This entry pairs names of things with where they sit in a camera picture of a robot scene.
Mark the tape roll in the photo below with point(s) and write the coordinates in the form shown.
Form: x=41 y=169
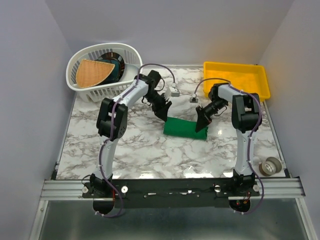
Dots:
x=270 y=166

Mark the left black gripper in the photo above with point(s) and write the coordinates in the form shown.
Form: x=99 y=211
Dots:
x=161 y=110

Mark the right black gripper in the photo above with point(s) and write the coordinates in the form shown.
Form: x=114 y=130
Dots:
x=203 y=120

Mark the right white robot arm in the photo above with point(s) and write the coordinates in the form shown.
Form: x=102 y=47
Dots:
x=246 y=117

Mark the yellow plastic tray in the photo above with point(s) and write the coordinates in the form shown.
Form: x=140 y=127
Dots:
x=248 y=77

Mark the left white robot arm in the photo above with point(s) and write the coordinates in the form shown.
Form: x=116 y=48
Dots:
x=112 y=124

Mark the green t shirt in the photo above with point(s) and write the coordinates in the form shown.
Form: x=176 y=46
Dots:
x=181 y=128

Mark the orange woven fan mat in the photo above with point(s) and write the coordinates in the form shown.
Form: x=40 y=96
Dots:
x=90 y=73

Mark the aluminium frame rail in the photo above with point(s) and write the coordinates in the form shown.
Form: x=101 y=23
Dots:
x=71 y=190

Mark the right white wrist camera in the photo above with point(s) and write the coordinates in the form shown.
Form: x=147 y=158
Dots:
x=195 y=101

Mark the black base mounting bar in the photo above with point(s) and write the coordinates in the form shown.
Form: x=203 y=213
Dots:
x=169 y=193

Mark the dark teal round plate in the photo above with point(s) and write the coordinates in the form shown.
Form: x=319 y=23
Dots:
x=119 y=66

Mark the white plastic laundry basket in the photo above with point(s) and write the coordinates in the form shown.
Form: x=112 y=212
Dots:
x=129 y=56

